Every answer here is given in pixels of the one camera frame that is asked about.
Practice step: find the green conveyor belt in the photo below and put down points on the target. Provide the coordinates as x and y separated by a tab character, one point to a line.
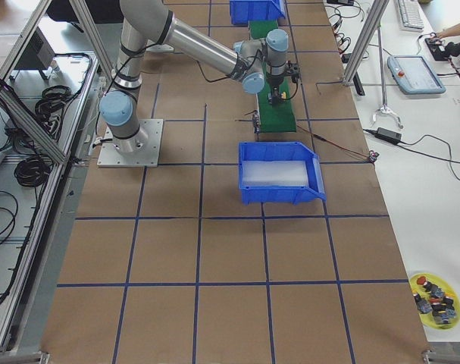
278	118

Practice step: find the white foam pad destination bin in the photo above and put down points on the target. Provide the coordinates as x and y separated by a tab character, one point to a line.
274	173

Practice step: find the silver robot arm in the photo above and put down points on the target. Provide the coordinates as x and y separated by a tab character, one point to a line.
253	63

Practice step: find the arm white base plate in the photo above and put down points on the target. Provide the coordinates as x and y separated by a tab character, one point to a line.
142	150

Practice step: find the blue empty destination bin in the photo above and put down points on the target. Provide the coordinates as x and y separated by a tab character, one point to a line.
282	151

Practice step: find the yellow plate of spare buttons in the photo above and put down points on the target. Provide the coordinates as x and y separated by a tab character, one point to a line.
437	303

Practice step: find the grey teach pendant tablet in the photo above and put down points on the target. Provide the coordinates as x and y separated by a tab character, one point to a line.
414	75

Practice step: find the black power brick on desk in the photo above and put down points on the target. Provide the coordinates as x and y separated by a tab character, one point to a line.
389	136

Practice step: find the person forearm at desk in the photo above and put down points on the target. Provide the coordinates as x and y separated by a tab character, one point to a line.
449	32

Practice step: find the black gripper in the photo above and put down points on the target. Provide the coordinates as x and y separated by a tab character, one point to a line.
276	81

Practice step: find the left aluminium frame rail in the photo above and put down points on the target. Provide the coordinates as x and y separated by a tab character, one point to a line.
46	123

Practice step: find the white keyboard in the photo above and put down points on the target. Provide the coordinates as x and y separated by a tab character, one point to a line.
409	15

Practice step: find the right aluminium frame post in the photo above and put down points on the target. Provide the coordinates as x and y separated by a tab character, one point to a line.
370	25

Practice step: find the blue bin with buttons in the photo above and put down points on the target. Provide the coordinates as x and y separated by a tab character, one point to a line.
243	11

